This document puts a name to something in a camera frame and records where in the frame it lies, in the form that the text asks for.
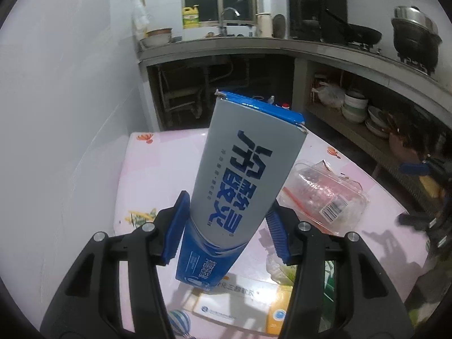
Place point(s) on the white plastic bag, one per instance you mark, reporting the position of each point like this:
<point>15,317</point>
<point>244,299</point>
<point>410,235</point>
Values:
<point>330,95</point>

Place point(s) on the metal basin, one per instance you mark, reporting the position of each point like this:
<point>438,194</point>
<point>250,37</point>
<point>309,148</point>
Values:
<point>157,37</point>

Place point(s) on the blue grey toothpaste box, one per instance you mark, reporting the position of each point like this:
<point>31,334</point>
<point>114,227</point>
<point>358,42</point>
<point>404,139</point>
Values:
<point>240,169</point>

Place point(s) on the black wok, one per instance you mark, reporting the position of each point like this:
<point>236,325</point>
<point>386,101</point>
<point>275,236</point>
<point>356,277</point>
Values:
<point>363,35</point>

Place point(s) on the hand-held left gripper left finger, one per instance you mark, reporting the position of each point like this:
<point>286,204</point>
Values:
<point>176,226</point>

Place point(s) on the yellow detergent bottle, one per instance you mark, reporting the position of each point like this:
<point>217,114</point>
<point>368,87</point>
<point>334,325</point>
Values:
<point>190,17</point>

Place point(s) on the black cabinet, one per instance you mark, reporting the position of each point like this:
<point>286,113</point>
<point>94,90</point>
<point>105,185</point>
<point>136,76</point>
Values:
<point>310,7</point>

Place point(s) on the white cylinder mug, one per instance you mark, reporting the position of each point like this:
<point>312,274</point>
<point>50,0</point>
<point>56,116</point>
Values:
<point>265,24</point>

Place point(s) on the stack of plates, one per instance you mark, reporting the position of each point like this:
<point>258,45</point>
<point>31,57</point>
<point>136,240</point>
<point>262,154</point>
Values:
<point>376,123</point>

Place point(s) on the yellow plastic bag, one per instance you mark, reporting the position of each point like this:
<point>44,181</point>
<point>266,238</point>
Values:
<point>429,185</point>

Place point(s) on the hanging plastic bag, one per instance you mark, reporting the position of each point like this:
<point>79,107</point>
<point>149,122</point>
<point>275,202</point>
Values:
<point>140,14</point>

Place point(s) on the green plastic drink bottle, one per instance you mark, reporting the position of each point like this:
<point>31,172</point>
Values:
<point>329,289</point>

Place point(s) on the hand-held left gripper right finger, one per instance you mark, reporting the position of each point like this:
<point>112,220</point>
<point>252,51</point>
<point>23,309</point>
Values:
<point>279,233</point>

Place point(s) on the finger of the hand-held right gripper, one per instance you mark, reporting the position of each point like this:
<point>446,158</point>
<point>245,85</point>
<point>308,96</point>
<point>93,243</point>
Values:
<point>413,220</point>
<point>411,168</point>

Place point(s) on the clear plastic container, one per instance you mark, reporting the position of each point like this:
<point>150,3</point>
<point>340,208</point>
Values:
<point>317,190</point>

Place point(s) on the stack of bowls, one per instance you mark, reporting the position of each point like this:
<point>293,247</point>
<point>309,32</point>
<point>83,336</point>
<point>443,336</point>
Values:
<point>355,107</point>

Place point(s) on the pink basin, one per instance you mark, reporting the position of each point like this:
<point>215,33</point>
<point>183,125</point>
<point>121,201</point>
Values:
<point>399,146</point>

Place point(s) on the concrete kitchen counter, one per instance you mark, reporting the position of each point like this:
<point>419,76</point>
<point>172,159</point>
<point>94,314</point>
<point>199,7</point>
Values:
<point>247,44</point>

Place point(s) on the grey woven shelf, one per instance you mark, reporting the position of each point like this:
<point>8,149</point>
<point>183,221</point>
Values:
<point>339,123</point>

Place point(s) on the metal faucet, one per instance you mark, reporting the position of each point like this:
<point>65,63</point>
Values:
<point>229,10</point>

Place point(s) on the yellow white medicine box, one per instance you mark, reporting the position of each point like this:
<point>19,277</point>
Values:
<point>240,307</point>

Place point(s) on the black cooking pot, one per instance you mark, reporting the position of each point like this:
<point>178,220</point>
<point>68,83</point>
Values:
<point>413,42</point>

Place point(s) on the cooking oil bottle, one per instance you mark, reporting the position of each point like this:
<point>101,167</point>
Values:
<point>285,105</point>

